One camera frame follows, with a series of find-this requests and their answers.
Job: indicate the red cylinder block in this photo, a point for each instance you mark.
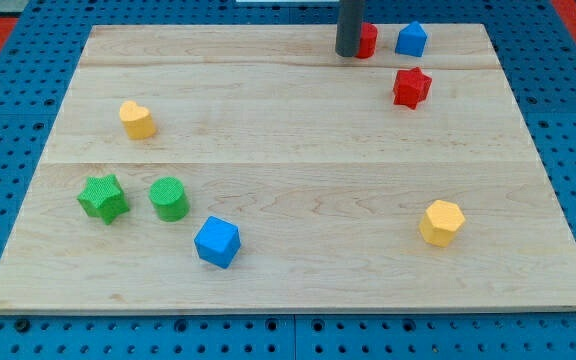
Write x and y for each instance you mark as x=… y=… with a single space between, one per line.
x=368 y=40

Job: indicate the blue triangle block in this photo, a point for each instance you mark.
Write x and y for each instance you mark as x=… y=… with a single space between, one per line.
x=412 y=40

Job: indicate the blue cube block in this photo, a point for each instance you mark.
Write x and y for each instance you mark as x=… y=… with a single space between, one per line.
x=217 y=242

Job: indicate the light wooden board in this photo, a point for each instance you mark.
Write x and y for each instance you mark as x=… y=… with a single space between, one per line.
x=305 y=152

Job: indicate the green cylinder block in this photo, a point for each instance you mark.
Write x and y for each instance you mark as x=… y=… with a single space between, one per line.
x=169 y=199

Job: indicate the red star block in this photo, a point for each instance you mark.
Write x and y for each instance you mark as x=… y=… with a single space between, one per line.
x=411 y=87

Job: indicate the yellow hexagon block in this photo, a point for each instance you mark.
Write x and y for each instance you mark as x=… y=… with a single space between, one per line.
x=441 y=222

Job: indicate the yellow heart block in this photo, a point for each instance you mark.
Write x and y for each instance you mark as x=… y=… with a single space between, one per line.
x=136 y=120

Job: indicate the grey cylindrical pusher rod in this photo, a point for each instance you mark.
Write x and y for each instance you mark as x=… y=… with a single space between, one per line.
x=349 y=27

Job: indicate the green star block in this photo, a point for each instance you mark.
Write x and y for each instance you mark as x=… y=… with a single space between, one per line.
x=104 y=198

